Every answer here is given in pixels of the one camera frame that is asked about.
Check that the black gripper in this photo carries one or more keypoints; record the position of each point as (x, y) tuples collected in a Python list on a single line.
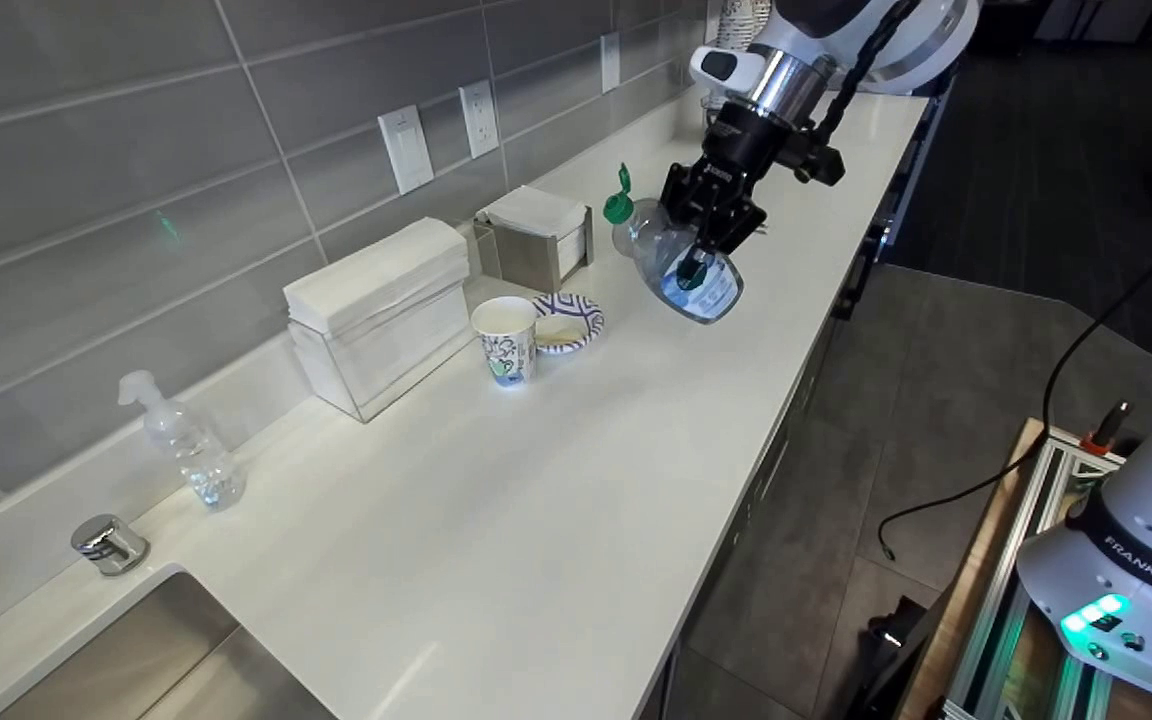
[(749, 146)]

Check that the clear dish soap bottle green cap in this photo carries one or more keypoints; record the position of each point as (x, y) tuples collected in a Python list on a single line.
[(681, 267)]

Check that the patterned paper cup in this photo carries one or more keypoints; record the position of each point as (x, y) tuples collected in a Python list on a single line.
[(505, 340)]

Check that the clear spray bottle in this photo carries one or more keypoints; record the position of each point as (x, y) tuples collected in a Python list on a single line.
[(195, 451)]

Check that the metal napkin holder with napkins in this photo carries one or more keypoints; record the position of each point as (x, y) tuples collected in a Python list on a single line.
[(535, 236)]

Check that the small blue patterned bowl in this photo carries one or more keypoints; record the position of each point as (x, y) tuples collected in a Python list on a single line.
[(567, 326)]

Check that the black floor object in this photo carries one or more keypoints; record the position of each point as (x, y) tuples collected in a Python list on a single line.
[(889, 646)]

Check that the small metal counter fixture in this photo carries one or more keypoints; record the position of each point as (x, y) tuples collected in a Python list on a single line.
[(109, 540)]

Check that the steel sink basin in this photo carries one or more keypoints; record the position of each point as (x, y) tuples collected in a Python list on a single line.
[(150, 660)]

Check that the white wall outlet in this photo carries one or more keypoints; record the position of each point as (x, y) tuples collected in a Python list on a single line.
[(406, 146), (609, 60), (477, 117)]

